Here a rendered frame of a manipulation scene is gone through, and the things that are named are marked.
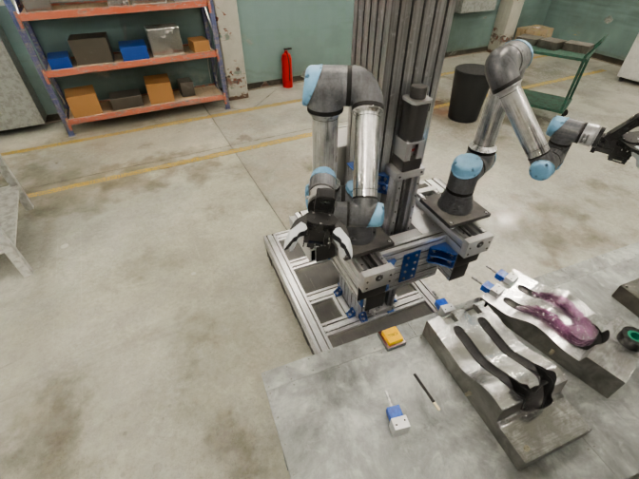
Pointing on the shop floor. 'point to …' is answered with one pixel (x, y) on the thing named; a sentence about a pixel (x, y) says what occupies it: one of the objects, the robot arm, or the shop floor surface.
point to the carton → (534, 30)
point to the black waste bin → (468, 92)
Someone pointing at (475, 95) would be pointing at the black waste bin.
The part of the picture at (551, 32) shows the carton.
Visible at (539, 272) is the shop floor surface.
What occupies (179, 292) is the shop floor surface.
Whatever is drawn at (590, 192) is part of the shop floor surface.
